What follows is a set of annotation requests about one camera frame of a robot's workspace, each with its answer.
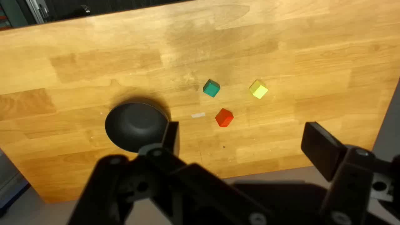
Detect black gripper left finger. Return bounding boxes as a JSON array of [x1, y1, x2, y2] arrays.
[[67, 120, 267, 225]]

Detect orange block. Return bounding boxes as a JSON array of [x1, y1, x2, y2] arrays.
[[214, 107, 235, 129]]

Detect green block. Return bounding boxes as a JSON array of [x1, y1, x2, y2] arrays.
[[202, 77, 221, 99]]

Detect black bowl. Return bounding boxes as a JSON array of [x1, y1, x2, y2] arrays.
[[104, 99, 172, 154]]

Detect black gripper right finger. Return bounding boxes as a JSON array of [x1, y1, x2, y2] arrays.
[[300, 121, 400, 225]]

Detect yellow block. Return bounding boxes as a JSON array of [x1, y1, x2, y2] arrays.
[[247, 79, 269, 100]]

